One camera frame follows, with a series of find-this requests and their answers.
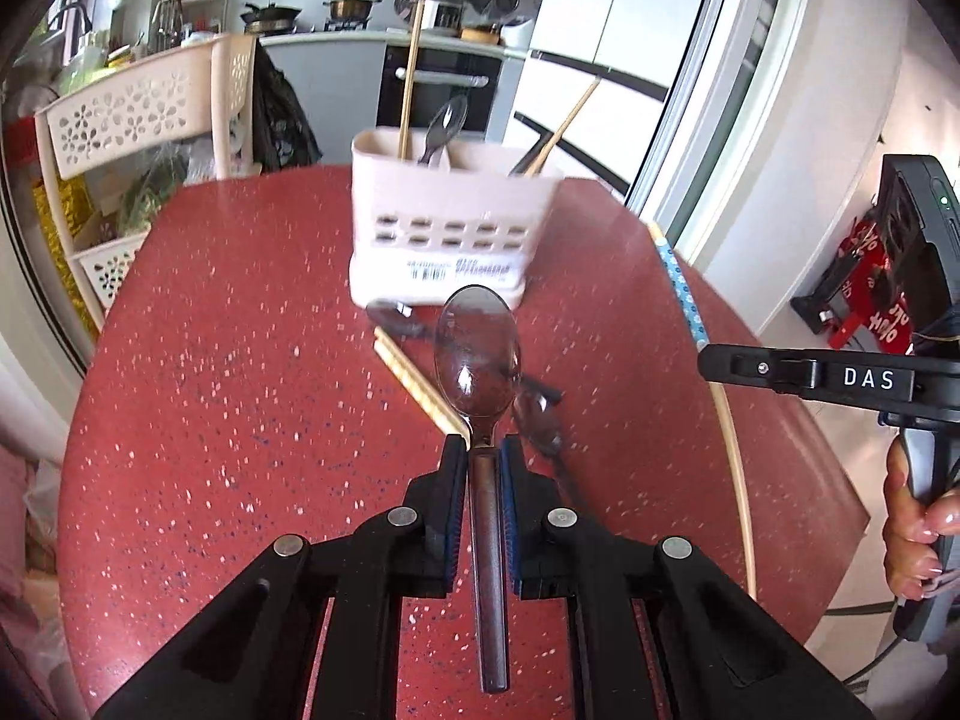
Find blue dotted chopstick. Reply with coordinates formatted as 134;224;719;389
646;221;758;600

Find translucent brown spoon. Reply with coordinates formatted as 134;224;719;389
434;284;521;694

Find plain wooden chopstick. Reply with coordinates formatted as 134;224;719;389
397;0;427;161
523;76;602;177

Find dark brown spoon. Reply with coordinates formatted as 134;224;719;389
418;94;469;166

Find kitchen faucet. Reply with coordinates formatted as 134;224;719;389
47;2;93;65

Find right hand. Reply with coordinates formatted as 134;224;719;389
882;439;960;601

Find red fabric decoration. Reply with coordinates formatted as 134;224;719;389
828;213;913;355

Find white refrigerator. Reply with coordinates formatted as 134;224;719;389
505;0;701;182

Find white utensil caddy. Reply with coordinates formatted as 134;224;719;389
348;127;563;309

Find black plastic bag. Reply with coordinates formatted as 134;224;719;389
252;44;322;172

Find black built-in oven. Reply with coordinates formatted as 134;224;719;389
376;46;503;138

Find silver rice cooker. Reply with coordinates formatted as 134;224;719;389
421;0;466;36

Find black wok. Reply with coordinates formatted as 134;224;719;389
241;4;301;36

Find bronze cooking pot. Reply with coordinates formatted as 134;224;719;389
324;0;381;25

